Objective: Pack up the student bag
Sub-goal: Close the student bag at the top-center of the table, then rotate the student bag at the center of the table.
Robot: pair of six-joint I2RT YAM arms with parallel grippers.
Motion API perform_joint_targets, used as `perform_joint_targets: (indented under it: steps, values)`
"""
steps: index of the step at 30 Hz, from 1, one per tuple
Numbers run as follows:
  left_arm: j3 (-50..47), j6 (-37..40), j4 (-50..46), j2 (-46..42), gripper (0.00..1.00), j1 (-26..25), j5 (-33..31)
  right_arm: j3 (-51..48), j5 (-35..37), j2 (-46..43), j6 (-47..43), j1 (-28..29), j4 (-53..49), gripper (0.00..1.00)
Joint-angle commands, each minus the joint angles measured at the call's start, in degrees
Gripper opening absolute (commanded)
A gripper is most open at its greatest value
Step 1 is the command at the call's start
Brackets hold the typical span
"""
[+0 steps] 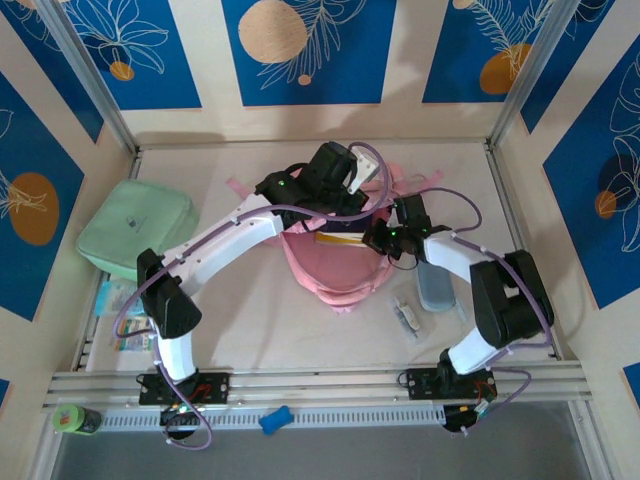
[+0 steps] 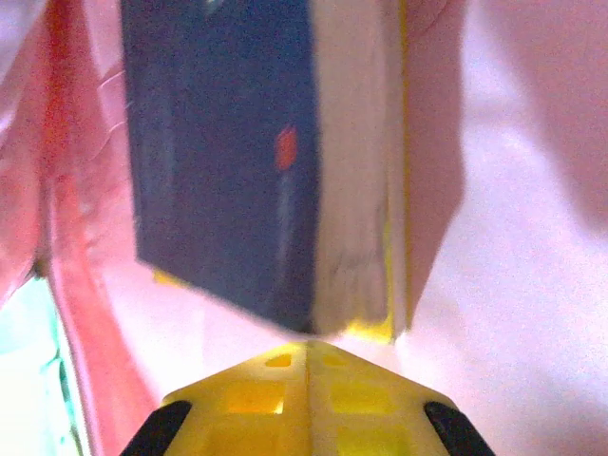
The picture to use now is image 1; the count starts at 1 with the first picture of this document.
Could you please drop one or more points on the pink school backpack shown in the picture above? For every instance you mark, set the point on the pink school backpack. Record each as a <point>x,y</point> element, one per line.
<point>335,270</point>

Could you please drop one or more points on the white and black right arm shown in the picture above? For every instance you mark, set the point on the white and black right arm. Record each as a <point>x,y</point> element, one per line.
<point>510,300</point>

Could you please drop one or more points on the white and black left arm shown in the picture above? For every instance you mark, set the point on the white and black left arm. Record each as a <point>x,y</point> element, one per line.
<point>225,240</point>

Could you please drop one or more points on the clear plastic stationery bag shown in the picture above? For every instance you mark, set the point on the clear plastic stationery bag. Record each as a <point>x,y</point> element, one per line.
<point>412,315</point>

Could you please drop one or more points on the mint green lunch bag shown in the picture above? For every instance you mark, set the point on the mint green lunch bag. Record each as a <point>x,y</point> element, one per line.
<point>135,225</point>

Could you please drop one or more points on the grey blue pencil case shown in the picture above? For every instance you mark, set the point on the grey blue pencil case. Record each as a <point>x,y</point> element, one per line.
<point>436,290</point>

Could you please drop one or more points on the blue bone-shaped object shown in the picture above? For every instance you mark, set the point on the blue bone-shaped object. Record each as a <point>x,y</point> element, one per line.
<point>274,420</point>

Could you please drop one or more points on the light blue tissue packet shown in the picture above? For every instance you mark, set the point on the light blue tissue packet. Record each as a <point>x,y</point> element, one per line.
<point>112,297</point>

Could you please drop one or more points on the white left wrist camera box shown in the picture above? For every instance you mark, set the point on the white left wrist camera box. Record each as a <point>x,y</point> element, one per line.
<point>362,172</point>

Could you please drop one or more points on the aluminium table edge rail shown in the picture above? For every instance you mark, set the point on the aluminium table edge rail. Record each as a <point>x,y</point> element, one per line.
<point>511,210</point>
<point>135,167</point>

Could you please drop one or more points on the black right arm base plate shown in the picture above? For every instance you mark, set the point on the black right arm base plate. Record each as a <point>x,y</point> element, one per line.
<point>422,382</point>

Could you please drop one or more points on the aluminium mounting rail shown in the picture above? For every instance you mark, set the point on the aluminium mounting rail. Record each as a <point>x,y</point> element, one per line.
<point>310,385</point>

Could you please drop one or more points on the aluminium frame post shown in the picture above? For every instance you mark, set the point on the aluminium frame post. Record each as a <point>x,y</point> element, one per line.
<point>85,75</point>
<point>530,75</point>

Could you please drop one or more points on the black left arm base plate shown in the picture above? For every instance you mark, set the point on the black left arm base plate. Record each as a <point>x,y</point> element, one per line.
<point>215,387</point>

